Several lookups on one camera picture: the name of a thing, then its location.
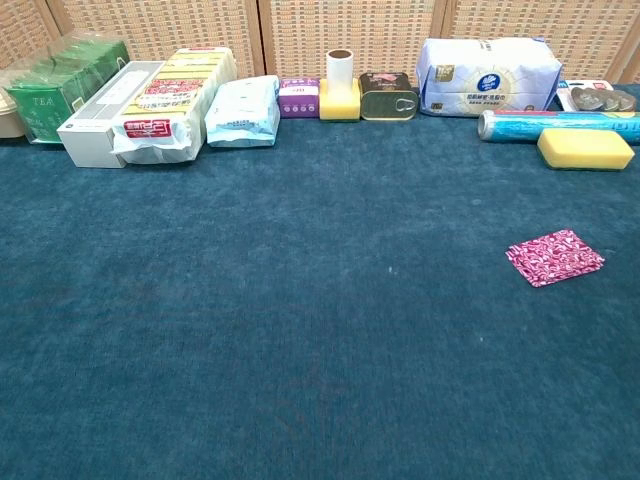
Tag pink patterned cloth square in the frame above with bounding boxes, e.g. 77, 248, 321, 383
504, 247, 539, 290

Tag teal carpet table cover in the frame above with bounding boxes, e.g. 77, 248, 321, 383
0, 84, 640, 480

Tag yellow sponge block holder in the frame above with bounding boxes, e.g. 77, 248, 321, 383
318, 78, 362, 123

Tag small purple box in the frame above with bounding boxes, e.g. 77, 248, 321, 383
277, 77, 321, 120

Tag light blue wet wipes pack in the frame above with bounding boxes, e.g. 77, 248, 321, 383
204, 74, 282, 149

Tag black gold luncheon meat can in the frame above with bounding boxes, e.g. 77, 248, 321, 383
357, 72, 420, 122

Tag white roll cardboard core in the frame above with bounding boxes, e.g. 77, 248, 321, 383
325, 49, 356, 94

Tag woven bamboo folding screen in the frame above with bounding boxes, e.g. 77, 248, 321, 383
0, 0, 640, 86

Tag blue cling film roll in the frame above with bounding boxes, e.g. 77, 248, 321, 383
477, 109, 640, 145

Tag white lavender tissue pack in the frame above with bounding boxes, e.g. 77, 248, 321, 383
415, 36, 564, 119

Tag long white cardboard box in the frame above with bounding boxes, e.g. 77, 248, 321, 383
56, 60, 169, 169

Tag yellow sponge green scourer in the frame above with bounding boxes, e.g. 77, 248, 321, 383
536, 127, 636, 172

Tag clear box green tea bags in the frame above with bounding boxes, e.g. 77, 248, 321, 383
3, 32, 132, 146

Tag beige lidded lunch box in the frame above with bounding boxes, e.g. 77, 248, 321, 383
0, 69, 30, 140

